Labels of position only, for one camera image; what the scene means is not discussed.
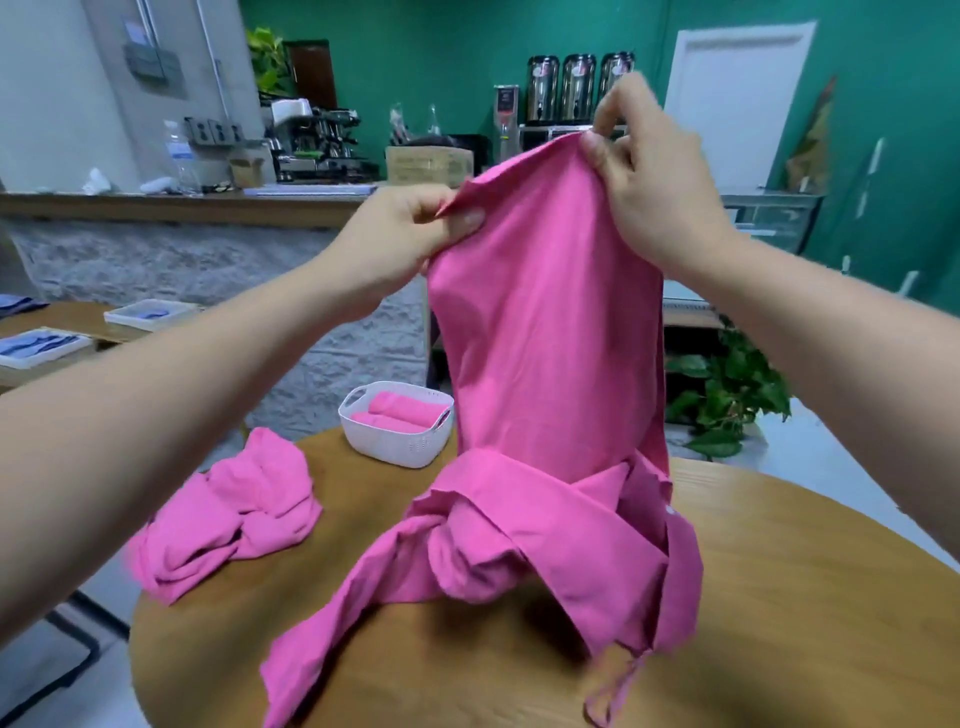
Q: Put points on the tall silver dispenser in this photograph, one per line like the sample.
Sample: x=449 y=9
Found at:
x=507 y=120

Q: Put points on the steel drink urn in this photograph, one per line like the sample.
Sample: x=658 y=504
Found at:
x=612 y=68
x=579 y=86
x=542 y=87

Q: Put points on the clear plastic water bottle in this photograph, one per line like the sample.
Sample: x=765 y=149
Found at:
x=180 y=162

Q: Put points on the blue cloth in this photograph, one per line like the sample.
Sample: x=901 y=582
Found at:
x=18 y=305

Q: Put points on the small round wooden side table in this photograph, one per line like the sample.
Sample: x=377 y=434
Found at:
x=60 y=323

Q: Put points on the pink towel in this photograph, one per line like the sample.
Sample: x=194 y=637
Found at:
x=383 y=425
x=413 y=407
x=548 y=330

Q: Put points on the person's left forearm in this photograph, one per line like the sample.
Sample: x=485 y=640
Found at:
x=150 y=420

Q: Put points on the leafy plant on shelf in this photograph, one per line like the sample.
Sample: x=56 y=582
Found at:
x=273 y=63

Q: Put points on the wooden bar counter top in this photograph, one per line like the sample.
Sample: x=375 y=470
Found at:
x=180 y=210

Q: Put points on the gray wall socket strip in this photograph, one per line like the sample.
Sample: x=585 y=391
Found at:
x=210 y=131

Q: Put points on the white flat tray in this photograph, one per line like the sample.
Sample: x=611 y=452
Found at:
x=308 y=191

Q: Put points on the pile of pink cloths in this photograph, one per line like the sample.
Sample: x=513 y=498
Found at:
x=225 y=518

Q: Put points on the small tan box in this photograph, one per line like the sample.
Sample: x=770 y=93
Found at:
x=248 y=171

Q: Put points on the gray wall panel box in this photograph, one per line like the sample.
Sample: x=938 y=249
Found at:
x=153 y=57

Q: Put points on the white woven plastic basket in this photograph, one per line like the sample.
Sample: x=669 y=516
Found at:
x=393 y=447

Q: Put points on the cardboard box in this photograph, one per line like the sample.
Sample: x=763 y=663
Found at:
x=429 y=165

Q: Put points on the glass display case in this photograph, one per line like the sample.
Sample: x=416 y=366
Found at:
x=773 y=218

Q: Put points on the silver coffee machine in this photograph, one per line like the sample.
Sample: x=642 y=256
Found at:
x=318 y=143

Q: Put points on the green potted plant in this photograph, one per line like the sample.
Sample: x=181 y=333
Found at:
x=728 y=390

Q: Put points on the person's left hand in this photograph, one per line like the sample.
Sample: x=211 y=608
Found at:
x=393 y=240

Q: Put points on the person's right forearm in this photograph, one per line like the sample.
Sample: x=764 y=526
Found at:
x=840 y=360

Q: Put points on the white door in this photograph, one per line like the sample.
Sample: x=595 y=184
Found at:
x=743 y=105

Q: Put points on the person's right hand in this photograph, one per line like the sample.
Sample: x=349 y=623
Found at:
x=657 y=173

